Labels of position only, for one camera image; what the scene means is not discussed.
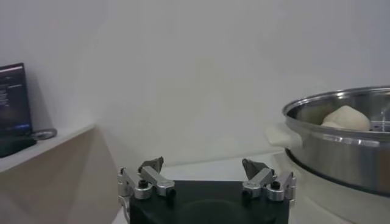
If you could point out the dark computer monitor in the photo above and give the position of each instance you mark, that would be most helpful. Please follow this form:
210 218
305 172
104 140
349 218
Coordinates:
13 100

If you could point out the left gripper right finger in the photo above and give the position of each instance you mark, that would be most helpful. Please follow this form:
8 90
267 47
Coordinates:
259 181

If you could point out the steel steamer pot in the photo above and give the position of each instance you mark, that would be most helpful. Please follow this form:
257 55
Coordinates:
283 137

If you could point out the white steamed baozi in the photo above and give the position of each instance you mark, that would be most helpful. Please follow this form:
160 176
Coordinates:
347 118

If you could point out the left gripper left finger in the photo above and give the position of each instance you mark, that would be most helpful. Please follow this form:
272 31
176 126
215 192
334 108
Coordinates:
158 181

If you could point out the perforated steel steamer basket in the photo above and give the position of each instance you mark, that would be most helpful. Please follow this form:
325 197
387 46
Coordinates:
335 158

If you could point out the white side table with monitor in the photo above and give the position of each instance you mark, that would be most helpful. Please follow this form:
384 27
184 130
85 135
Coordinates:
61 140

